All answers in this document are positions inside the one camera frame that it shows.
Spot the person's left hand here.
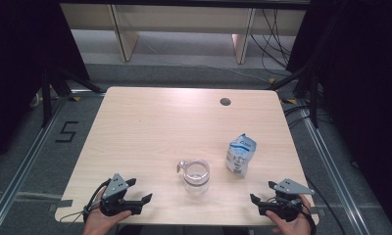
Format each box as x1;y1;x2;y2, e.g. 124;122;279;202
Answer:
82;189;132;235

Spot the clear jar with flip lid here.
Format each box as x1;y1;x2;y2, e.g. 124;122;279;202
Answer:
176;159;212;197

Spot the person's right hand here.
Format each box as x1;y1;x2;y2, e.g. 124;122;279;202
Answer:
266;194;314;235

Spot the dark curtain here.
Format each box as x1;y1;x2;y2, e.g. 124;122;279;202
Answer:
0;0;90;165
286;0;392;231

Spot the bundle of black cables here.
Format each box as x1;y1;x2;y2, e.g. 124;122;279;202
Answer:
249;9;294;79

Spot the black metal stand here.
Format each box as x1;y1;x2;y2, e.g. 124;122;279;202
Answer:
267;65;321;129
40;65;104;128

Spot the blue white milk carton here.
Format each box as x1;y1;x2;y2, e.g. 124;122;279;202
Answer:
224;132;258;179

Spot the black cord loop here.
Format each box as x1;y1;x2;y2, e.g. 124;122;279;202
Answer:
298;204;318;235
59;178;112;223

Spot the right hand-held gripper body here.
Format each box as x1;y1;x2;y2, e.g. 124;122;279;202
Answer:
260;178;316;221

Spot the aluminium floor rail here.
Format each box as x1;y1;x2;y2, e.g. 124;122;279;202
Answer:
0;97;69;235
296;99;372;235

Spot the black floor cable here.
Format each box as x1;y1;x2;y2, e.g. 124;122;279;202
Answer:
306;177;349;235

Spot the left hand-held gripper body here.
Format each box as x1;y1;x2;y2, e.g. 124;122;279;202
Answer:
100;172;133;217

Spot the beige wooden shelf unit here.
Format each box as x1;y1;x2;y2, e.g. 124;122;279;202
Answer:
60;3;308;65

